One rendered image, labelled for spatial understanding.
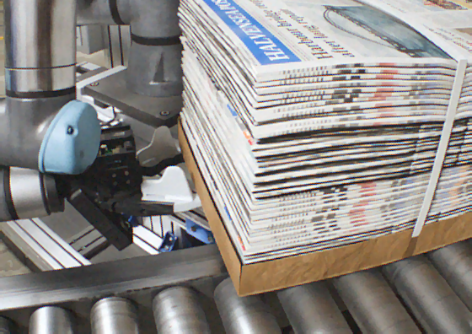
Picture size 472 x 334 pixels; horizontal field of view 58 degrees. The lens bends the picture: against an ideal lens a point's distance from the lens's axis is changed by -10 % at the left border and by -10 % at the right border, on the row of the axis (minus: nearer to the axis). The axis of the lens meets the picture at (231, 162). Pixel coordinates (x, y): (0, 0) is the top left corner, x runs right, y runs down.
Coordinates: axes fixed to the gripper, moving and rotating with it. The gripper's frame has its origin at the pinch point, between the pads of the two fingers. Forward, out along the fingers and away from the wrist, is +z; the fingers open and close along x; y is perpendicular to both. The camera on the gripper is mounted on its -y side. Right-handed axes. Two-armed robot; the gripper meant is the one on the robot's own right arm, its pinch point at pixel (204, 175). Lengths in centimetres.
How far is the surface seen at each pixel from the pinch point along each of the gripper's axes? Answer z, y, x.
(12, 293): -24.2, -0.3, -15.6
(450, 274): 22.8, -2.2, -24.2
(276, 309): 4.1, -8.2, -17.6
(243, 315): -1.7, -0.5, -23.3
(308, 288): 5.5, -0.3, -22.1
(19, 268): -53, -79, 75
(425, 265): 19.0, -0.3, -23.3
